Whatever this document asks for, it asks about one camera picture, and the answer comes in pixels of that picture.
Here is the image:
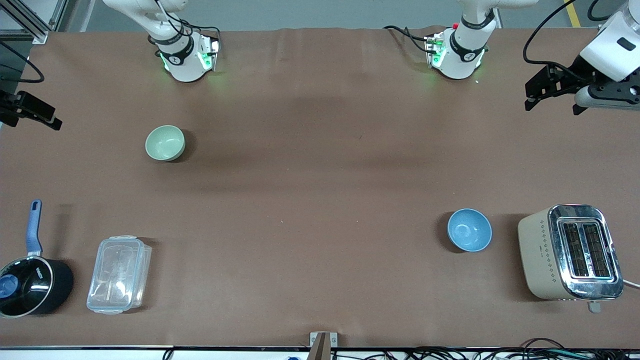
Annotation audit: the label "green bowl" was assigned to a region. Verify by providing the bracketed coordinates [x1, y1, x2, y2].
[145, 125, 186, 163]

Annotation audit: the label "blue bowl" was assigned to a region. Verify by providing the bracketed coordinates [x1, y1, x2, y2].
[447, 208, 493, 253]

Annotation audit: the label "base connector box green light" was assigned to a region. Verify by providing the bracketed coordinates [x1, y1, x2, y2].
[197, 35, 221, 72]
[425, 32, 447, 69]

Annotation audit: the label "beige chrome toaster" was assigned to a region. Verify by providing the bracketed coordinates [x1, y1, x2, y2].
[517, 203, 626, 314]

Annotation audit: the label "clear plastic food container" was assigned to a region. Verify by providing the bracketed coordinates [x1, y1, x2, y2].
[86, 235, 152, 316]

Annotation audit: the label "glass lid with blue knob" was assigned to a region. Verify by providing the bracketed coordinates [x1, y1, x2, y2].
[0, 257, 54, 316]

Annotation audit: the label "brown table mat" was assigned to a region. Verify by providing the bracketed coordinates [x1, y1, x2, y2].
[0, 27, 640, 349]

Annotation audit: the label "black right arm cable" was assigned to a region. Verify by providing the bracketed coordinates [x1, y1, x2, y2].
[0, 40, 46, 84]

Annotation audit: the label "aluminium frame profile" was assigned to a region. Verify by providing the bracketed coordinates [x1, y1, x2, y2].
[0, 0, 68, 46]

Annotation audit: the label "black base cable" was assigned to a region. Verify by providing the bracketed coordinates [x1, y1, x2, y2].
[383, 25, 432, 54]
[150, 0, 222, 47]

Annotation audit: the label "black pot with blue handle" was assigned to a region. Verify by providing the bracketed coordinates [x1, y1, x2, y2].
[0, 200, 75, 319]

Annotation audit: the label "tangled black cables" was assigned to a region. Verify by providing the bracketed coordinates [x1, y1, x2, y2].
[330, 338, 640, 360]

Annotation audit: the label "metal bracket with wooden piece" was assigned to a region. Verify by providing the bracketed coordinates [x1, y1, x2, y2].
[309, 331, 339, 360]

